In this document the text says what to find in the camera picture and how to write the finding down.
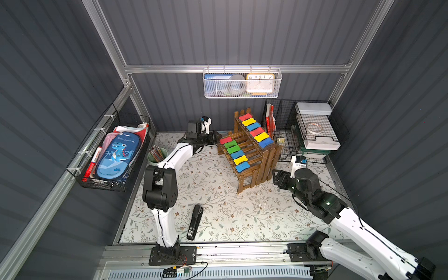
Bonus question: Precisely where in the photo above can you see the blue eraser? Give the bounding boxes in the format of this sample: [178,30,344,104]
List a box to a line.
[259,137,274,149]
[235,162,250,173]
[231,150,245,159]

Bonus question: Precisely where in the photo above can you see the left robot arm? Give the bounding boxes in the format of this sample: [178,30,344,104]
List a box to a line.
[142,116,222,249]

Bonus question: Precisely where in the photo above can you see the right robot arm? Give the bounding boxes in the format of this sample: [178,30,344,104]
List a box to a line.
[272,168,436,280]

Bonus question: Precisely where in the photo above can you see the wooden two-tier shelf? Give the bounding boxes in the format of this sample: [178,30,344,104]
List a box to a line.
[218,108,282,194]

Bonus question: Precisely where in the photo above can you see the red eraser lower tier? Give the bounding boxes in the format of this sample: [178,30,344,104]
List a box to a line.
[219,136,233,145]

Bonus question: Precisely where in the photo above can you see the red eraser tier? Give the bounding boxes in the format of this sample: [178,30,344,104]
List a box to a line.
[219,136,233,145]
[239,113,253,122]

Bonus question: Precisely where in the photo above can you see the green eraser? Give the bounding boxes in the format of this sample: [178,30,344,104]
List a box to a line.
[227,145,241,154]
[224,140,238,149]

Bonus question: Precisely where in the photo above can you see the colored pencils bunch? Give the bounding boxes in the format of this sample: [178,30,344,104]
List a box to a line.
[150,145,165,162]

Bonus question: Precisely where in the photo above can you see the yellow eraser lower tier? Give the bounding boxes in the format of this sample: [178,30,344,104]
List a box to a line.
[233,155,248,165]

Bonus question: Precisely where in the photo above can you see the yellow eraser tier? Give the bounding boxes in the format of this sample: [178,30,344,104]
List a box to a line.
[233,155,248,165]
[242,118,256,127]

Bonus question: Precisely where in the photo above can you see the green pencil cup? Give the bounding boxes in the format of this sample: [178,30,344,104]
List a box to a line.
[147,146,168,166]

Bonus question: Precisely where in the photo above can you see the blue box in basket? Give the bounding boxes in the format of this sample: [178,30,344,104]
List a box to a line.
[203,73,232,97]

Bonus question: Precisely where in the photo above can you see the yellow eraser upper tier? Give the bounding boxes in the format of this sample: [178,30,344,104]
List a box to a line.
[242,118,256,127]

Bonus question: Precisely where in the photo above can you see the red eraser upper tier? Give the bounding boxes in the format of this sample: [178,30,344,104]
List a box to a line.
[239,113,253,122]

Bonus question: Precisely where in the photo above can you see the white mesh hanging basket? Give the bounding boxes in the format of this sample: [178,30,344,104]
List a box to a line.
[203,67,282,99]

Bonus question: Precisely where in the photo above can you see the blue eraser upper tier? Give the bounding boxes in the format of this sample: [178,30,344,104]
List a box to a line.
[246,122,261,131]

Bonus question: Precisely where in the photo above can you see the tape roll on organizer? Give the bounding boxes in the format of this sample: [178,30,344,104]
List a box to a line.
[306,122,323,135]

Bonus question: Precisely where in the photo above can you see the white box on organizer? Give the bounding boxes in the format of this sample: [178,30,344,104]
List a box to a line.
[295,101,341,151]

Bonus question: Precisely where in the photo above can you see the clear tape roll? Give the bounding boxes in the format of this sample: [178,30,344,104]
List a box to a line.
[227,74,246,96]

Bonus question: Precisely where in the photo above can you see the black stapler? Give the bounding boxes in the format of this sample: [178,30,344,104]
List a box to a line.
[187,204,204,240]

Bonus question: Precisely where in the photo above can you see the yellow alarm clock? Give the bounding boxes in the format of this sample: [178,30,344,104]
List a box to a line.
[246,73,275,95]

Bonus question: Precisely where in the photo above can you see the blue dinosaur pencil case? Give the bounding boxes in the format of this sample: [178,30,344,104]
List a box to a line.
[96,132,141,181]

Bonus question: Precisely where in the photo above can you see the red marker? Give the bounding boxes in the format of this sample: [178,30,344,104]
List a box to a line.
[82,147,102,182]

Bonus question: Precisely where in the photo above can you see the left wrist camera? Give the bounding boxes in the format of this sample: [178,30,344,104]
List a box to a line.
[200,116,212,134]

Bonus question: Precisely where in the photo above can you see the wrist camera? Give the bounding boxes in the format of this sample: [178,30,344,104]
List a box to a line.
[200,116,212,134]
[290,155,308,179]

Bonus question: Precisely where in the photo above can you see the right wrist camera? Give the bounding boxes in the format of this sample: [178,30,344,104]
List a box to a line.
[290,155,308,179]

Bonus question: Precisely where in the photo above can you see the black wire desk organizer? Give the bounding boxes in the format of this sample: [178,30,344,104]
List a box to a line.
[265,99,350,164]

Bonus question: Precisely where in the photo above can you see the black wire wall basket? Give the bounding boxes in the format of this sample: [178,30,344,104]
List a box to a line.
[67,107,151,192]

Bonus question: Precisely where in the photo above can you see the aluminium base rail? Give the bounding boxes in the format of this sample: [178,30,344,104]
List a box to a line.
[101,240,382,280]

